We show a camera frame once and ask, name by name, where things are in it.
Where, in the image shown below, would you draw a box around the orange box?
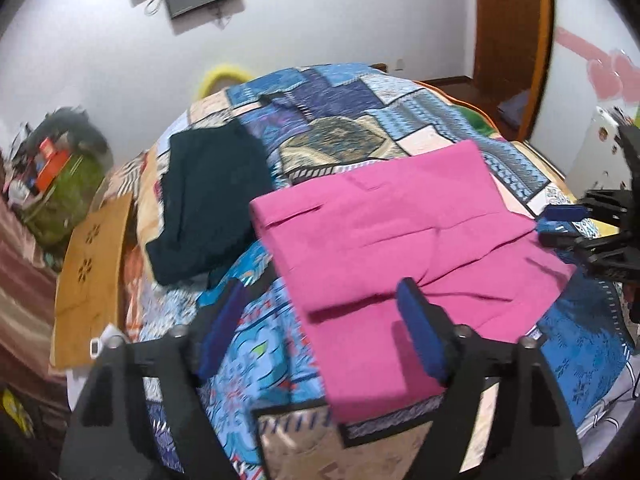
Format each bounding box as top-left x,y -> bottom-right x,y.
36,138 -> 70,192

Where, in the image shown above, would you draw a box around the brown wooden door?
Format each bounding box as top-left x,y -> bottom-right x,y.
473,0 -> 554,142

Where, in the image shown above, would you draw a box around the pink pants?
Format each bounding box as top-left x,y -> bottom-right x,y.
250,141 -> 575,422

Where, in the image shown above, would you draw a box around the dark navy folded garment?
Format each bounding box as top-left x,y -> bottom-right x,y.
146,119 -> 273,286

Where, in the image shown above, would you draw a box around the blue patchwork bedspread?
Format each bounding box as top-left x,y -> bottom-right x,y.
119,64 -> 639,479

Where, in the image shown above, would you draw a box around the yellow wooden bedside board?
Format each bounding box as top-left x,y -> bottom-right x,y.
51,193 -> 132,370

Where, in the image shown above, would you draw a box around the green storage bag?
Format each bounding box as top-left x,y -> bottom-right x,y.
20,154 -> 104,247

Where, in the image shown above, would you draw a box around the yellow plush pillow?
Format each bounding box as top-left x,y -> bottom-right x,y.
194,64 -> 254,101

